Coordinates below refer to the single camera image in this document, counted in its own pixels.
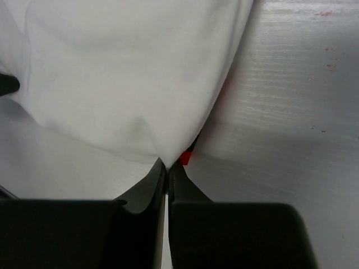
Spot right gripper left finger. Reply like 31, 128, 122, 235
1, 160, 164, 268

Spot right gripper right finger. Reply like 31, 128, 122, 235
168, 161, 317, 268

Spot white t shirt red logo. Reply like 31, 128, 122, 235
1, 1, 253, 166

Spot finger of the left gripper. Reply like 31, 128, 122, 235
0, 73, 20, 96

